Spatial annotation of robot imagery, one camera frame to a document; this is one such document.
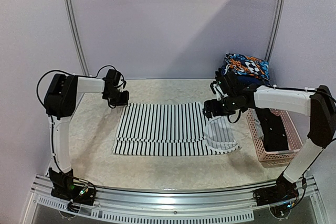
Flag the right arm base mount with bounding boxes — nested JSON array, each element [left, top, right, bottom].
[[253, 172, 307, 209]]

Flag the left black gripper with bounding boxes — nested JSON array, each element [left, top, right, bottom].
[[105, 89, 130, 106]]

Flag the aluminium corner post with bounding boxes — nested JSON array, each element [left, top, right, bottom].
[[265, 0, 285, 62], [64, 0, 90, 76]]

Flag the black garment in basket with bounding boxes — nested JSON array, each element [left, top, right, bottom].
[[255, 108, 289, 152]]

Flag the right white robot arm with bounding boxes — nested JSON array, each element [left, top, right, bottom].
[[203, 72, 335, 201]]

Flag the right aluminium corner post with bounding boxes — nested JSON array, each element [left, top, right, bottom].
[[265, 0, 285, 62]]

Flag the black white striped shirt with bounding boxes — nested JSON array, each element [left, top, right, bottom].
[[113, 102, 240, 157]]

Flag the blue orange patterned shorts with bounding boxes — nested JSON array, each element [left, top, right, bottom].
[[221, 53, 270, 81]]

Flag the grey garment in basket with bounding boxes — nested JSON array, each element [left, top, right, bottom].
[[254, 119, 264, 139]]

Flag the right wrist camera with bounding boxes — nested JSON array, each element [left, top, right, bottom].
[[210, 81, 222, 97]]

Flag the left aluminium corner post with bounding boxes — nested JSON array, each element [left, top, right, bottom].
[[64, 0, 90, 76]]

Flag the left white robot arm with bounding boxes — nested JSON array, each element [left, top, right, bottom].
[[43, 67, 129, 173]]

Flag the pink plastic laundry basket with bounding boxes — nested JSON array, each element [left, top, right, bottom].
[[247, 109, 303, 166]]

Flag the dark blue folded garment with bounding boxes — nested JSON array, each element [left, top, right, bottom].
[[234, 74, 270, 86]]

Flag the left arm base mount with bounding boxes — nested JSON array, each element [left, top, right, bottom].
[[48, 168, 97, 206]]

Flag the aluminium front rail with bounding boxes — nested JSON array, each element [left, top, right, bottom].
[[22, 175, 328, 223]]

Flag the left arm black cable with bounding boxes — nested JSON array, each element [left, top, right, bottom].
[[36, 65, 127, 167]]

